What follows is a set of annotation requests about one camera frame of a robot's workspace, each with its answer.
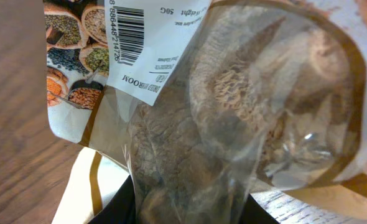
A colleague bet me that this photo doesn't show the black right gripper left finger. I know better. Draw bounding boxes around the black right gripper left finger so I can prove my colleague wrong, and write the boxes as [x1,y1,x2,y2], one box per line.
[88,175,136,224]

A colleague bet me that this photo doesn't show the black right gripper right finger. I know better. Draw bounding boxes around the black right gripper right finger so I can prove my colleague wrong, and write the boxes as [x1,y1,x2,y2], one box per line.
[239,195,279,224]

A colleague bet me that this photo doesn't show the dried mushroom pouch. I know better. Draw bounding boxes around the dried mushroom pouch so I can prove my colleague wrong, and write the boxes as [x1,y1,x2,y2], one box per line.
[44,0,367,223]

